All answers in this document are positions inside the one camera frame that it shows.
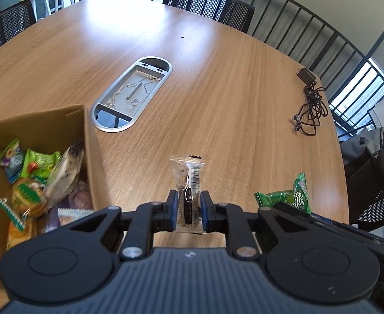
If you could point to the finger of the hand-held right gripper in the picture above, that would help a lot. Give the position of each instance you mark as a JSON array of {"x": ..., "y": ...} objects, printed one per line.
[{"x": 321, "y": 219}]

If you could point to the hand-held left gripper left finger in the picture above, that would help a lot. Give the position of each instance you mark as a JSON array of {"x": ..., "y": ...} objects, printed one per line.
[{"x": 175, "y": 209}]

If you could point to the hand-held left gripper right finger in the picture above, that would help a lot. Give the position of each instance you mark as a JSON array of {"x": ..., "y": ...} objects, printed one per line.
[{"x": 205, "y": 209}]

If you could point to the clear brown snack packet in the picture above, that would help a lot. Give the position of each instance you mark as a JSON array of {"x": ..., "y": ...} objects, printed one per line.
[{"x": 192, "y": 183}]

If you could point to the dark green triangular snack packet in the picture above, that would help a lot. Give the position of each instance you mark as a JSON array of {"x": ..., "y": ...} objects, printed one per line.
[{"x": 290, "y": 196}]

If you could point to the brown cardboard box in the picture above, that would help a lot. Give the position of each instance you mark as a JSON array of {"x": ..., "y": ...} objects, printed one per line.
[{"x": 95, "y": 157}]

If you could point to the pink snack packet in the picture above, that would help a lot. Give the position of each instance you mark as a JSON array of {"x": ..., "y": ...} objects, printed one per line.
[{"x": 72, "y": 215}]

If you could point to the white black sesame snack packet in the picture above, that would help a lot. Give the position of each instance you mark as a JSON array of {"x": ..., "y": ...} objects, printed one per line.
[{"x": 66, "y": 170}]

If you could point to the light green snack packet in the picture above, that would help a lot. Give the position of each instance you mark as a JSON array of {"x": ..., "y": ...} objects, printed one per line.
[{"x": 39, "y": 163}]

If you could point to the green white cookie packet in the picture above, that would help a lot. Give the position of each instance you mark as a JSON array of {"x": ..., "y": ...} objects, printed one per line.
[{"x": 25, "y": 194}]

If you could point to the orange rice cracker packet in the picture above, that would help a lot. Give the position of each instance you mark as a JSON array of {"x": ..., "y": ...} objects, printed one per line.
[{"x": 16, "y": 235}]

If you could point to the blue green plum snack packet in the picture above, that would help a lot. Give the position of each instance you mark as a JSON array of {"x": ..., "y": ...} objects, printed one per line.
[{"x": 12, "y": 162}]

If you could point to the black mesh office chair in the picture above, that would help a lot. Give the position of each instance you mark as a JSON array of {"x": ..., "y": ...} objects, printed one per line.
[
  {"x": 211, "y": 3},
  {"x": 5, "y": 26},
  {"x": 380, "y": 207}
]

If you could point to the grey black backpack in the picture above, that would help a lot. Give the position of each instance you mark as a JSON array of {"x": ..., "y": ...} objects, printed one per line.
[{"x": 368, "y": 150}]

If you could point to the black metal railing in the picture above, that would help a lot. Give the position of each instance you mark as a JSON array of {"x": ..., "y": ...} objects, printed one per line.
[{"x": 326, "y": 27}]

